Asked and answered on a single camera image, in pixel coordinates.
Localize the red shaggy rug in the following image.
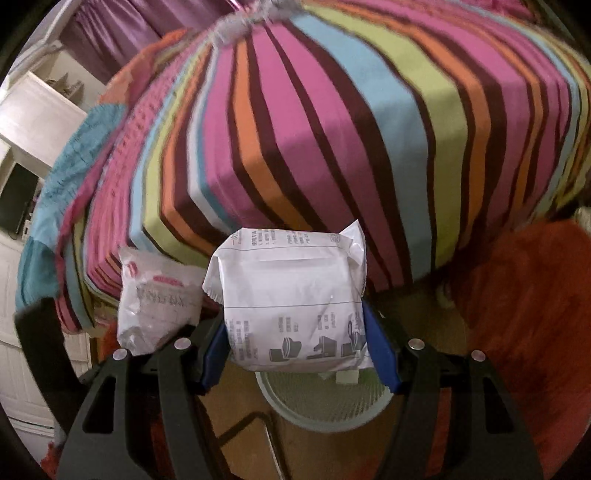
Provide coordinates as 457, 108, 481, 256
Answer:
39, 220, 591, 480

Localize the white packet with grey print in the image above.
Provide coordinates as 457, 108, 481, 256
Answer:
203, 220, 376, 374

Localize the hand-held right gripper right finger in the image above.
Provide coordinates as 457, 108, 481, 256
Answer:
362, 300, 546, 480

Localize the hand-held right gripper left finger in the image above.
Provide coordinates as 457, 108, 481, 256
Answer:
55, 314, 229, 480

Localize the striped bed sheet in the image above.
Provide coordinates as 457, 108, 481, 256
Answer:
55, 0, 591, 334

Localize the white wardrobe with shelves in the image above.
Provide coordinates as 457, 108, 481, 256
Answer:
0, 41, 95, 446

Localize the white plastic mesh basket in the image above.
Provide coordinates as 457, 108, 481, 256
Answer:
254, 364, 394, 433

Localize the white packet with pink label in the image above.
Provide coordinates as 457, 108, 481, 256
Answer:
117, 246, 207, 357

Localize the black television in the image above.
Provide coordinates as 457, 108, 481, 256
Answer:
0, 163, 38, 234

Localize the purple curtain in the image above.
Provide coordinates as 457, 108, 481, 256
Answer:
60, 0, 241, 85

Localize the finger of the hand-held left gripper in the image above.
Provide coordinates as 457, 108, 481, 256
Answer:
14, 296, 90, 409

